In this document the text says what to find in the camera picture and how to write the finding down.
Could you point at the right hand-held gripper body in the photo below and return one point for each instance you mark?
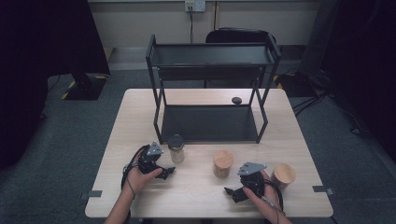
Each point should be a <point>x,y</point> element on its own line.
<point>251,180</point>

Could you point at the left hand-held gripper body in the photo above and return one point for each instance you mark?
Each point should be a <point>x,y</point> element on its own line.
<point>149,161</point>

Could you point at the black-lid glass jar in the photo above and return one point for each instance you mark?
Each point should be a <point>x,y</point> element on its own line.
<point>176,149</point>

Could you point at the wooden-lid jar of cinnamon sticks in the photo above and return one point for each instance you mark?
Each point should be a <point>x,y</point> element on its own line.
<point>223,161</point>

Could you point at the wooden-lid jar of red contents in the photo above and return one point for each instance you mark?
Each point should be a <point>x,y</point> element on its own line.
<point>283,174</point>

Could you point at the black metal two-tier rack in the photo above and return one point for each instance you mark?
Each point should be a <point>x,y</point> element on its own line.
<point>246,130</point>

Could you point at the person's left hand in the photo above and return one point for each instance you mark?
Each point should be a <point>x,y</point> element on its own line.
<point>137,180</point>

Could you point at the person's right hand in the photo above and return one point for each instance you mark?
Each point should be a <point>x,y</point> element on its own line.
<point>264,200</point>

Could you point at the grey tape strip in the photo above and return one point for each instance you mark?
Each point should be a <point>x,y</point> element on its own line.
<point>320,188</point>
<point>93,193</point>

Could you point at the small black round object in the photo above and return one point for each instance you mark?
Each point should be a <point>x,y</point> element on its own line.
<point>236,100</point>

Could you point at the black striped stand base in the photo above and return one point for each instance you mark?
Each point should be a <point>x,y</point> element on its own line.
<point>87,87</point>
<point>295,85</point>

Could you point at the black chair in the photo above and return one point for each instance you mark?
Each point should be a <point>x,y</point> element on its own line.
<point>236,35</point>

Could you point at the black curtain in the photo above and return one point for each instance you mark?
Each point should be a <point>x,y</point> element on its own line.
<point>46,46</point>

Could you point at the dark curtain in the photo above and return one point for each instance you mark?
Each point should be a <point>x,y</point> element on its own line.
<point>364,62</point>

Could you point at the white wall socket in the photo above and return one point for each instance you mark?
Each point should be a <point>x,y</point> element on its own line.
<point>195,5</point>

